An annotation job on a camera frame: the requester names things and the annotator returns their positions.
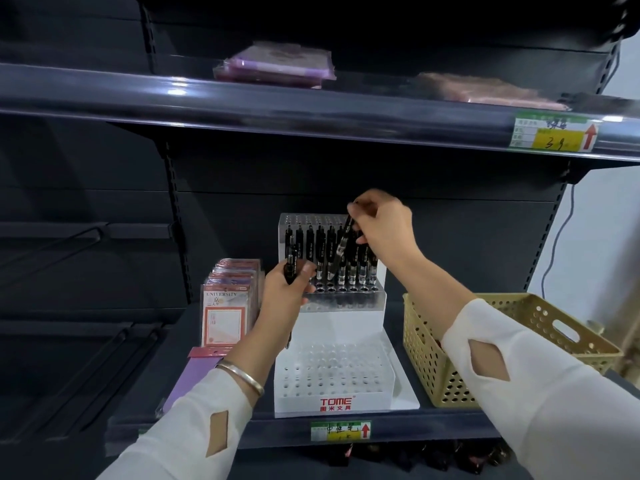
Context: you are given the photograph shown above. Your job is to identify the dark glossy metal shelf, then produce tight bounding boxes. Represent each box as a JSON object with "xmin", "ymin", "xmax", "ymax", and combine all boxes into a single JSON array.
[{"xmin": 0, "ymin": 42, "xmax": 640, "ymax": 163}]

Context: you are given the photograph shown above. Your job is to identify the person's left forearm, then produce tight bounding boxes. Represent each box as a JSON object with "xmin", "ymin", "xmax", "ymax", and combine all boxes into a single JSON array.
[{"xmin": 97, "ymin": 322, "xmax": 302, "ymax": 480}]

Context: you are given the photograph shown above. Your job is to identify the silver bracelet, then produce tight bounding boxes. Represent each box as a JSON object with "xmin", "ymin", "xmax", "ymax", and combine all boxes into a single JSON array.
[{"xmin": 215, "ymin": 359, "xmax": 265, "ymax": 398}]

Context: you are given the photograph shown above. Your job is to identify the small green yellow price label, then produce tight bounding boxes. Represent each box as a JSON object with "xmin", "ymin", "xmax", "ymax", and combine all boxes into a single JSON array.
[{"xmin": 310, "ymin": 420, "xmax": 373, "ymax": 443}]

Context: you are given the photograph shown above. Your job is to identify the dark metal shelf with basket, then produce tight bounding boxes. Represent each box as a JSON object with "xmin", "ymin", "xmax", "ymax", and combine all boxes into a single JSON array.
[{"xmin": 105, "ymin": 299, "xmax": 640, "ymax": 456}]

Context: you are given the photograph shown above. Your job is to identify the black pen with clear barrel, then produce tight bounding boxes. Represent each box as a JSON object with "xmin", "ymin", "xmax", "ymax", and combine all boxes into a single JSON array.
[{"xmin": 327, "ymin": 201, "xmax": 359, "ymax": 282}]

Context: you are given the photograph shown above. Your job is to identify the grey wall cable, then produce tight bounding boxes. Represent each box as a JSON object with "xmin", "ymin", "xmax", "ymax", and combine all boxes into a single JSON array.
[{"xmin": 541, "ymin": 182, "xmax": 576, "ymax": 296}]

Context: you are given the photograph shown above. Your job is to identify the large green yellow price label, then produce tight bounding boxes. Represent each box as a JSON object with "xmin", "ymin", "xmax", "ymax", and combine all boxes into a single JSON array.
[{"xmin": 509, "ymin": 112, "xmax": 600, "ymax": 154}]

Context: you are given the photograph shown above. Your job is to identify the stack of pink card packets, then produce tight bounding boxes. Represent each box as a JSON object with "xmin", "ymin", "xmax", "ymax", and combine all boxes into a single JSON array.
[{"xmin": 200, "ymin": 258, "xmax": 265, "ymax": 348}]

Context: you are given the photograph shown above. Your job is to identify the flat purple packet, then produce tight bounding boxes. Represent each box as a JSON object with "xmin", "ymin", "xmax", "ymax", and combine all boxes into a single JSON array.
[{"xmin": 155, "ymin": 346, "xmax": 236, "ymax": 418}]

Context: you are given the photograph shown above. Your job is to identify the row of black pens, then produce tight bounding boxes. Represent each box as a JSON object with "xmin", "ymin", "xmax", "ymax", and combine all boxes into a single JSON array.
[{"xmin": 284, "ymin": 222, "xmax": 379, "ymax": 294}]

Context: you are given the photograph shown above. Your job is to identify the short black pen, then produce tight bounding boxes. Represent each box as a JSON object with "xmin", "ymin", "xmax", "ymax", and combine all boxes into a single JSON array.
[{"xmin": 283, "ymin": 246, "xmax": 299, "ymax": 286}]

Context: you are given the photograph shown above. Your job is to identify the purple wrapped notebook packet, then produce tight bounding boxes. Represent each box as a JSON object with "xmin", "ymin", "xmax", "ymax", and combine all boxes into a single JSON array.
[{"xmin": 213, "ymin": 42, "xmax": 337, "ymax": 90}]

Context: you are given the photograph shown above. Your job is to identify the person's right forearm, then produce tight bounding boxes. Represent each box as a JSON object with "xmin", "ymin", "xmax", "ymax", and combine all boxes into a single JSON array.
[{"xmin": 387, "ymin": 247, "xmax": 640, "ymax": 480}]

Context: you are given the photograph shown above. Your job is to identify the white acrylic pen display stand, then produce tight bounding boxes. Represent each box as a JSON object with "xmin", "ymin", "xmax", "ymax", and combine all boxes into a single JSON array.
[{"xmin": 273, "ymin": 213, "xmax": 421, "ymax": 419}]

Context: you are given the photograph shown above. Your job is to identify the pink wrapped packet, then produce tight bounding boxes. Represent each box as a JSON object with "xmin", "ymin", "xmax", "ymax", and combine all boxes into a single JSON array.
[{"xmin": 414, "ymin": 72, "xmax": 572, "ymax": 112}]

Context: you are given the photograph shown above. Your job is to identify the yellow perforated plastic basket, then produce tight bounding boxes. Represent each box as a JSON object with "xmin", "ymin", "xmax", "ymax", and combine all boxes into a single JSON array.
[{"xmin": 402, "ymin": 293, "xmax": 624, "ymax": 409}]

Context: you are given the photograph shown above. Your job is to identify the black slotted shelf upright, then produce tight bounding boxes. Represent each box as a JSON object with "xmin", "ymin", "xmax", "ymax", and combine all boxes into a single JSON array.
[
  {"xmin": 135, "ymin": 0, "xmax": 194, "ymax": 303},
  {"xmin": 522, "ymin": 40, "xmax": 622, "ymax": 293}
]

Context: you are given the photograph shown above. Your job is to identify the person's left hand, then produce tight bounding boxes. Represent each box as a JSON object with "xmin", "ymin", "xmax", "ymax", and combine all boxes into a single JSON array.
[{"xmin": 255, "ymin": 259, "xmax": 318, "ymax": 341}]

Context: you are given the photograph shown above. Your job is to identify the black metal shelf bracket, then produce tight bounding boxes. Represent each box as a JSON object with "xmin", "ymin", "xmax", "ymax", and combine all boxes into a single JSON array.
[
  {"xmin": 0, "ymin": 320, "xmax": 170, "ymax": 445},
  {"xmin": 0, "ymin": 221, "xmax": 176, "ymax": 291}
]

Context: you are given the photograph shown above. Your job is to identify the person's right hand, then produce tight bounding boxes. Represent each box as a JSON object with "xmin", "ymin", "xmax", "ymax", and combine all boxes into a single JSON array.
[{"xmin": 346, "ymin": 189, "xmax": 424, "ymax": 269}]

